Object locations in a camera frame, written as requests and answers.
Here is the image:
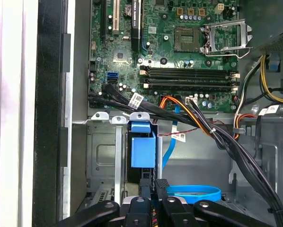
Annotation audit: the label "open PC case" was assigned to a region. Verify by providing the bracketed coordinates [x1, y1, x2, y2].
[32, 0, 283, 227]

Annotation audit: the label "black expansion slot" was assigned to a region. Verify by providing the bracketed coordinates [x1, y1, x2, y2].
[102, 0, 108, 46]

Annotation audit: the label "hard disk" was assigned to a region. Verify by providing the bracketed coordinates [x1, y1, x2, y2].
[126, 120, 159, 197]

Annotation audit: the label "yellow black power wires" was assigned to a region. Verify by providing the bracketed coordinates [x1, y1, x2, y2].
[233, 53, 283, 140]

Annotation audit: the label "white expansion slot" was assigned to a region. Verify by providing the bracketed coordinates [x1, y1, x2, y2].
[112, 0, 120, 34]

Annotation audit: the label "black orange cable bundle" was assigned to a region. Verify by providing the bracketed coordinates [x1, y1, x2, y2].
[88, 82, 283, 227]

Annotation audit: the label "thin red black twisted wire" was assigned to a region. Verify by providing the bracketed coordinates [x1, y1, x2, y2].
[157, 119, 226, 137]

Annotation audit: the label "green motherboard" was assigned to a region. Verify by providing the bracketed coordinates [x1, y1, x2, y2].
[88, 0, 241, 114]

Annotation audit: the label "black RAM slot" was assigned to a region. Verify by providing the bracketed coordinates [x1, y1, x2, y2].
[139, 71, 240, 80]
[142, 84, 240, 93]
[139, 65, 240, 73]
[142, 79, 240, 86]

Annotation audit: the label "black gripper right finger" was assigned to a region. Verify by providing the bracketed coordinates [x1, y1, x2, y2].
[155, 178, 274, 227]

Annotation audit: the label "blue flat disk wire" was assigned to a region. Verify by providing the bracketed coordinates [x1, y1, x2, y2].
[161, 104, 222, 203]

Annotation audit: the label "silver metal disk bay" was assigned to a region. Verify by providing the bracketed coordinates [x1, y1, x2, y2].
[71, 111, 164, 207]

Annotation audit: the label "thin metal locking lever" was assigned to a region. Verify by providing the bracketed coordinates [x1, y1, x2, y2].
[204, 46, 254, 59]

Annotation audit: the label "silver socket cover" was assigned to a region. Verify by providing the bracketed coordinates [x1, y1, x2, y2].
[200, 18, 254, 57]

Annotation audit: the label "blue plastic case latch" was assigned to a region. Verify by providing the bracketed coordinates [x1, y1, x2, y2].
[268, 52, 281, 72]

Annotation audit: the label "black cable white label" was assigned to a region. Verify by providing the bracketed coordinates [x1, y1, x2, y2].
[254, 105, 281, 154]

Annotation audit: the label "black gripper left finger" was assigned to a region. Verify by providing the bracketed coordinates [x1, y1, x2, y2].
[53, 178, 153, 227]

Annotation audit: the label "silver chipset chip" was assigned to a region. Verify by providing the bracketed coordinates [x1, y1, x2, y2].
[113, 49, 129, 63]

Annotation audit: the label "dark power supply box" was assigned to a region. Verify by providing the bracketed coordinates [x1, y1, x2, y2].
[237, 0, 283, 56]

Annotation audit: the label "CPU socket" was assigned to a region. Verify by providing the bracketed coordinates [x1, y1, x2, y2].
[174, 26, 201, 53]

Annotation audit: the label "grey metal drive cage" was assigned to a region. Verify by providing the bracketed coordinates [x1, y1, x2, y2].
[231, 104, 283, 227]

